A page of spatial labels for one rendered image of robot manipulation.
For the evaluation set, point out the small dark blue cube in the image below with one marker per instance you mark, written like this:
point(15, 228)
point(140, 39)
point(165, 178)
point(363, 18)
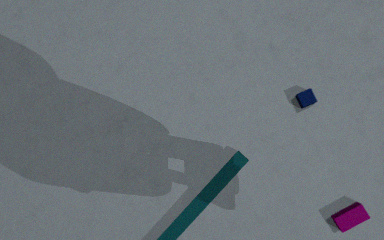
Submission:
point(306, 98)

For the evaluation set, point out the magenta block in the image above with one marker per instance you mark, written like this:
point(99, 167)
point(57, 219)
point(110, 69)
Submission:
point(350, 216)

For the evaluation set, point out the turquoise rod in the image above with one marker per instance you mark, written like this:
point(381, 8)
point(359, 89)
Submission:
point(203, 199)

